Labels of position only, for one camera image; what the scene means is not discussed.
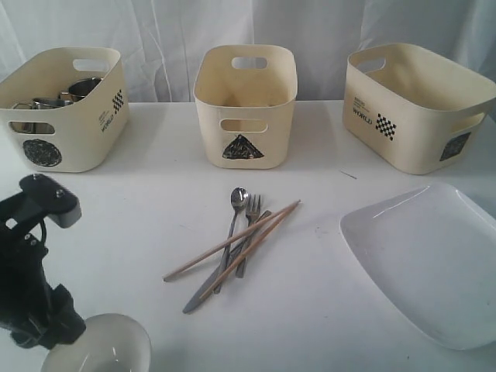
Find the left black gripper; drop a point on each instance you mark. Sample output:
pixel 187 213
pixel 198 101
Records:
pixel 32 311

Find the white ceramic bowl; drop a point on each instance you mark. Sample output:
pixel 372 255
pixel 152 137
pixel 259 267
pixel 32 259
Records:
pixel 111 342

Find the steel table knife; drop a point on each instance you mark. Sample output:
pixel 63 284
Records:
pixel 196 300

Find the stainless steel bowl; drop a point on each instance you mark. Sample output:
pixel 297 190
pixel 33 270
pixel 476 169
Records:
pixel 32 127

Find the steel mug with handle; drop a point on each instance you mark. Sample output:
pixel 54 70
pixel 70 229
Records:
pixel 43 104

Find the steel spoon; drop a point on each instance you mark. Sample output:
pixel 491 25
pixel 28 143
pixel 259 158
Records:
pixel 238 199

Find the steel fork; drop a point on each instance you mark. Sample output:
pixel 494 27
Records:
pixel 253 211

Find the cream bin with triangle mark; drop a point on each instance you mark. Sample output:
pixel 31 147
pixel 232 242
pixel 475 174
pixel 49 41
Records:
pixel 245 97

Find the cream bin with circle mark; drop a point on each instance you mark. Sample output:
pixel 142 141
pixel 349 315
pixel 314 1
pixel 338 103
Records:
pixel 85 131

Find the white backdrop curtain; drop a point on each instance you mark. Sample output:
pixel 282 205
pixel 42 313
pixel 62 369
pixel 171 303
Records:
pixel 162 43

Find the white square plate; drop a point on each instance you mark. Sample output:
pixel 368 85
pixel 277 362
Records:
pixel 431 252

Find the cream bin with square mark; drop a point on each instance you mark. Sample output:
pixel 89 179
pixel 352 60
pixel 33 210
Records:
pixel 416 109

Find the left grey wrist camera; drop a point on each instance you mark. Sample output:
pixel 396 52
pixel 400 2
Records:
pixel 60 204

